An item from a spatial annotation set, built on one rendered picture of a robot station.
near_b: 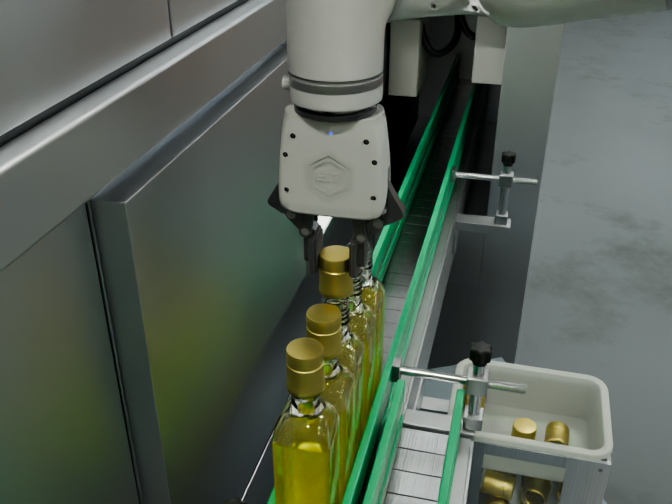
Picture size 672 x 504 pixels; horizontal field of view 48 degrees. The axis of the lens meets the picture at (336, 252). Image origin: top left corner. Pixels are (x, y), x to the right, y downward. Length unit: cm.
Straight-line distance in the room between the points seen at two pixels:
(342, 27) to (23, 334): 33
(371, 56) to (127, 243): 25
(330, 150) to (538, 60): 103
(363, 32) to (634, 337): 263
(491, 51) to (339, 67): 115
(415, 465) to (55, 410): 50
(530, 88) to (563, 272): 191
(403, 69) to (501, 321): 66
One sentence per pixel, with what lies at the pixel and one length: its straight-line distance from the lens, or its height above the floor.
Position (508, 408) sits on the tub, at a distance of 125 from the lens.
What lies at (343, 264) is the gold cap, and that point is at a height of 136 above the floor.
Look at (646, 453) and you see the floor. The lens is 267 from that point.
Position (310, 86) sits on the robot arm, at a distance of 66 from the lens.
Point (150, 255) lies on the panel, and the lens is 65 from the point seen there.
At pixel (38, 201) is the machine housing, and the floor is 153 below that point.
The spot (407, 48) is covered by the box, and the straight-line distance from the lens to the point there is 181.
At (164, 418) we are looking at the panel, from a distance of 73.
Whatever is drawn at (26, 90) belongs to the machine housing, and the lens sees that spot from 54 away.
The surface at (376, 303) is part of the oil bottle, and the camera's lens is 90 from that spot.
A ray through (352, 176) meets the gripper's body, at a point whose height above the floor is 146.
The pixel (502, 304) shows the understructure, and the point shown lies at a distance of 192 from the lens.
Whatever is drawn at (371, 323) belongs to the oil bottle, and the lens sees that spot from 86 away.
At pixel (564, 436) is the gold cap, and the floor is 97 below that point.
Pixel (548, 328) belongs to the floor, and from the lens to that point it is 312.
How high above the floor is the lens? 174
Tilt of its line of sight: 30 degrees down
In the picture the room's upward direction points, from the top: straight up
